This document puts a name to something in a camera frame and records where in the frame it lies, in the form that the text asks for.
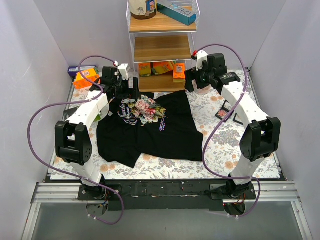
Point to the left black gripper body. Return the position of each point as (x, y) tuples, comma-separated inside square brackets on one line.
[(127, 89)]

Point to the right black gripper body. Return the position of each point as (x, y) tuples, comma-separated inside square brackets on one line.
[(191, 78)]

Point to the black floral print t-shirt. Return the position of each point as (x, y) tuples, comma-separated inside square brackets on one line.
[(162, 127)]

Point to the white wire wooden shelf rack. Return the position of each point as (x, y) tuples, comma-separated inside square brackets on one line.
[(161, 38)]

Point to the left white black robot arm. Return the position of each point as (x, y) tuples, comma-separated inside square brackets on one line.
[(72, 140)]

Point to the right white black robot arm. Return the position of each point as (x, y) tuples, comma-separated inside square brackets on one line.
[(262, 133)]

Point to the orange card box on shelf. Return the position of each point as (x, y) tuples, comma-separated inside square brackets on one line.
[(179, 72)]

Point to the toilet paper roll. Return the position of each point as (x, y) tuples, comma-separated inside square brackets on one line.
[(203, 91)]

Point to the yellow green sponge pack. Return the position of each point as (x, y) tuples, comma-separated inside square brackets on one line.
[(145, 69)]

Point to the orange box on mat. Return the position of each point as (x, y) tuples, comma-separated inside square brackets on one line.
[(81, 78)]

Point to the black green product box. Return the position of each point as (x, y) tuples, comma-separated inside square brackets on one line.
[(69, 112)]

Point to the floral patterned table mat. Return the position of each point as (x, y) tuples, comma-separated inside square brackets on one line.
[(221, 155)]

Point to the teal rectangular box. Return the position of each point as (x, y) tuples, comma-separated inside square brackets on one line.
[(178, 13)]

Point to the cream brown cartoon canister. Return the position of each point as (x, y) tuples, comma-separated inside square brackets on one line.
[(142, 9)]

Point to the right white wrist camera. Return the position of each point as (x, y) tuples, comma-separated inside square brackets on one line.
[(200, 56)]

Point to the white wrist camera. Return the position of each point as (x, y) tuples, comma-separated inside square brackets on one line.
[(123, 70), (200, 56)]

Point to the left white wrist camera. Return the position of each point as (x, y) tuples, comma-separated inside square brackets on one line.
[(123, 70)]

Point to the black frame left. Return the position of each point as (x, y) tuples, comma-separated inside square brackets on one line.
[(224, 110)]

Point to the black frame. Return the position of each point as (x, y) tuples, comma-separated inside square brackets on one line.
[(224, 110), (237, 119)]

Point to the purple box at wall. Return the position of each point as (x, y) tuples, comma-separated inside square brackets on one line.
[(73, 70)]

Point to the black frame right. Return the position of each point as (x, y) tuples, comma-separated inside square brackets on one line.
[(237, 119)]

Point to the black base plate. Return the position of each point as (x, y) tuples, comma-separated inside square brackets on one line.
[(173, 194)]

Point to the aluminium rail frame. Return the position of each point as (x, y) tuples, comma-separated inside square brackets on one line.
[(57, 214)]

